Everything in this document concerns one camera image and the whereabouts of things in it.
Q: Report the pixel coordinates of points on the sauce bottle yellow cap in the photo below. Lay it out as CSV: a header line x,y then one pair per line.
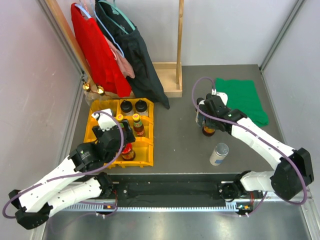
x,y
138,126
120,118

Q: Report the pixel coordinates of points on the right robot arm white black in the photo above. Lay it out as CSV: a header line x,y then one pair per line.
x,y
291,168

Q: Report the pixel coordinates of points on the glass oil bottle gold spout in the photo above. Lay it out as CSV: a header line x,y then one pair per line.
x,y
90,96

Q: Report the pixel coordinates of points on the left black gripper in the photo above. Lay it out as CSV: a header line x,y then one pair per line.
x,y
131,138

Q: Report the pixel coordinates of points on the sauce bottle yellow cap front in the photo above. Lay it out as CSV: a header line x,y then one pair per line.
x,y
120,118

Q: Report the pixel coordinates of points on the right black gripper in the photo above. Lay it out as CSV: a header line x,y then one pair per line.
x,y
203,108

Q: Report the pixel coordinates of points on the red shirt on hanger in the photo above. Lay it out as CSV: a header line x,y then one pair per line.
x,y
104,69

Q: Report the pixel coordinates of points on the black lid spice shaker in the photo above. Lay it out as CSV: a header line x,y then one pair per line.
x,y
141,108
127,108

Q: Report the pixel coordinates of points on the small dark cap bottle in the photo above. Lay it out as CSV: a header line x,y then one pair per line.
x,y
198,100

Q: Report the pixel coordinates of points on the grey lid salt jar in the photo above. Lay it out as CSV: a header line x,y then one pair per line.
x,y
219,153

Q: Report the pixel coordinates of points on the red lid sauce jar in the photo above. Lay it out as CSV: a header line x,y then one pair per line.
x,y
128,153
208,130

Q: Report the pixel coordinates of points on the green cloth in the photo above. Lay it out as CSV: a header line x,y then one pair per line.
x,y
242,95

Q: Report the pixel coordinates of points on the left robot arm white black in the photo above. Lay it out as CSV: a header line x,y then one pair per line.
x,y
79,177

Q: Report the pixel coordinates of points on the red lid sauce jar front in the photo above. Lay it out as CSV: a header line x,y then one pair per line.
x,y
128,153

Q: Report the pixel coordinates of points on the grey lid white shaker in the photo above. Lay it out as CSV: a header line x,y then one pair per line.
x,y
200,118

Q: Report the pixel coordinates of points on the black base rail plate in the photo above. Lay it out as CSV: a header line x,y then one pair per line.
x,y
175,189

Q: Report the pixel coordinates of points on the pink garment on hanger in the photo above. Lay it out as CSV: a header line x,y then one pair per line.
x,y
124,66

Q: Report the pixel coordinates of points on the yellow plastic bin organizer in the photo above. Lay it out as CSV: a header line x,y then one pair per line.
x,y
143,145

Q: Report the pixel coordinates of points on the black garment on hanger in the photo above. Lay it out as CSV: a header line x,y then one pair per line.
x,y
115,25

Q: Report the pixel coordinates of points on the wooden clothes rack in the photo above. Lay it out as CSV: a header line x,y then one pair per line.
x,y
169,73

